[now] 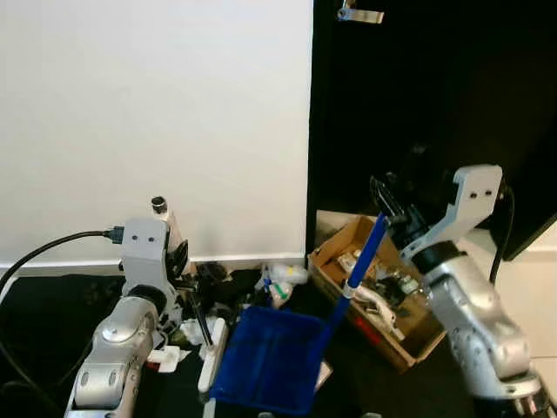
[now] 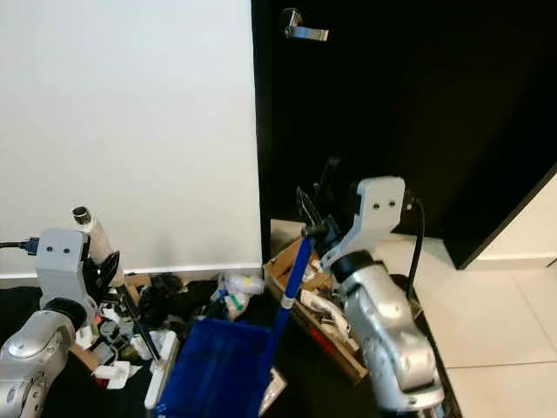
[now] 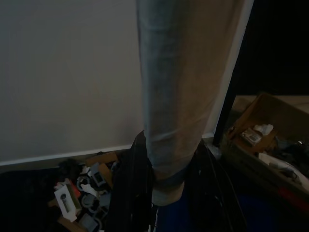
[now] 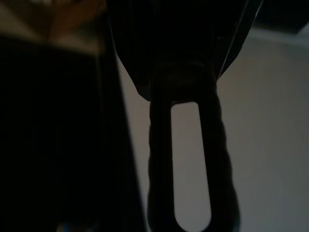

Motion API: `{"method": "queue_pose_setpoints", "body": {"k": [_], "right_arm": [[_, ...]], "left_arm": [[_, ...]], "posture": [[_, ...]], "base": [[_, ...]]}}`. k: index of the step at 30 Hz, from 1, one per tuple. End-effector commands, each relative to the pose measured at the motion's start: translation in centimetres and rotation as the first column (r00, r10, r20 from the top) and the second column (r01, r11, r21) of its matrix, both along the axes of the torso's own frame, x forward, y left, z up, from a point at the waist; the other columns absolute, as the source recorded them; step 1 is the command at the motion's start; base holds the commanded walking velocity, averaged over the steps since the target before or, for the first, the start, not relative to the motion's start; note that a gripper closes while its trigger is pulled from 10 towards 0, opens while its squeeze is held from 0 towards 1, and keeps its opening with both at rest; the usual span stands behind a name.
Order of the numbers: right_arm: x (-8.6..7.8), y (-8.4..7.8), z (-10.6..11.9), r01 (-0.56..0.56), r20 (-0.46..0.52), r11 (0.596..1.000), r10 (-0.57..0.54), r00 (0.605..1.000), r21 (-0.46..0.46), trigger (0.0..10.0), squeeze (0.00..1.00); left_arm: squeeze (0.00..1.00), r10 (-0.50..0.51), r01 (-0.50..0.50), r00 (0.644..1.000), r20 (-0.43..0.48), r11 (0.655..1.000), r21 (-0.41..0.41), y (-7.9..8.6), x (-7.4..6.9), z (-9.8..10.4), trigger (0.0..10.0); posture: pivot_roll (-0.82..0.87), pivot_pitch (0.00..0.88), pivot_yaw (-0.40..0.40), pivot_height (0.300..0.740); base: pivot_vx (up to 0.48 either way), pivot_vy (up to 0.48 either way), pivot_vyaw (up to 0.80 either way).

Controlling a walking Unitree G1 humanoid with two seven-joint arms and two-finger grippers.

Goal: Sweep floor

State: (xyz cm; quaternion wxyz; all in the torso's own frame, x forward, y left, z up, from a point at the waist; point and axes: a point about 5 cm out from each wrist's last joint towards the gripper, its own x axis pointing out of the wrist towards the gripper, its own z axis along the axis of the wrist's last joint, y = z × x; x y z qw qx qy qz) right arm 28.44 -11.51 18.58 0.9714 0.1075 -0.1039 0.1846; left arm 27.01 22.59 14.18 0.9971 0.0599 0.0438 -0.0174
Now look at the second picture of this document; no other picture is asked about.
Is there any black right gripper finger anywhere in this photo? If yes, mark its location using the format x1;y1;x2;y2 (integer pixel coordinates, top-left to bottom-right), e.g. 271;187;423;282
296;186;328;238
317;158;346;224

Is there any blue dustpan with long handle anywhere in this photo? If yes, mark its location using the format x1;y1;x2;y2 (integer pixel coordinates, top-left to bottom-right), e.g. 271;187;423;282
155;233;316;418

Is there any black floor mat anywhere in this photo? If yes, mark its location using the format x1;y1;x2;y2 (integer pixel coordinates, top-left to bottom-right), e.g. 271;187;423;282
0;277;462;418

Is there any white bottle with dark cap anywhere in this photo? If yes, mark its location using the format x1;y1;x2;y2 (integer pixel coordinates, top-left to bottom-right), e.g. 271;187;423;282
72;206;121;264

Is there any brown cardboard box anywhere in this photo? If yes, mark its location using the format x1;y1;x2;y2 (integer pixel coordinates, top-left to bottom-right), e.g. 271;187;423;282
263;233;371;384

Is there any crumpled plastic bottle green label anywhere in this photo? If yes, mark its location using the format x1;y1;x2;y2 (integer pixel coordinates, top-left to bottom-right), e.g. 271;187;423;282
220;272;267;320

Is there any black door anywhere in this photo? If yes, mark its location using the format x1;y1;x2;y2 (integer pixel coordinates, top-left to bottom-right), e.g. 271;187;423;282
251;0;557;271

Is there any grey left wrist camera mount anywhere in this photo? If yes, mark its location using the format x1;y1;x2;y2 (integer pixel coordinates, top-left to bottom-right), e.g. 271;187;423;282
37;228;90;306

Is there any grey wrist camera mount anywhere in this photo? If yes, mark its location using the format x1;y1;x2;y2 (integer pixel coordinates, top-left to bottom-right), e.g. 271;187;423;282
326;176;408;258
37;228;90;306

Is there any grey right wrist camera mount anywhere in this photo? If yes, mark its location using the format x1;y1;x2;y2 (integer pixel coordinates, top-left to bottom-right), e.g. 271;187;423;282
326;176;408;258

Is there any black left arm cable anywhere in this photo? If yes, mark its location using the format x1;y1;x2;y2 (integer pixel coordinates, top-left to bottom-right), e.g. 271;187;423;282
0;239;41;254

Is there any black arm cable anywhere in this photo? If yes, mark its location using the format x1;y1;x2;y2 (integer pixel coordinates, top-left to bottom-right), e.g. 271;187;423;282
404;199;428;301
0;239;41;254

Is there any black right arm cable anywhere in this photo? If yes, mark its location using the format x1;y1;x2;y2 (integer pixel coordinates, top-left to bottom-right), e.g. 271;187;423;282
404;199;428;301

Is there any silver door handle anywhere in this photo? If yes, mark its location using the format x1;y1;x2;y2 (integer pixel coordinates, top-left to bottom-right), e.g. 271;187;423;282
280;7;330;43

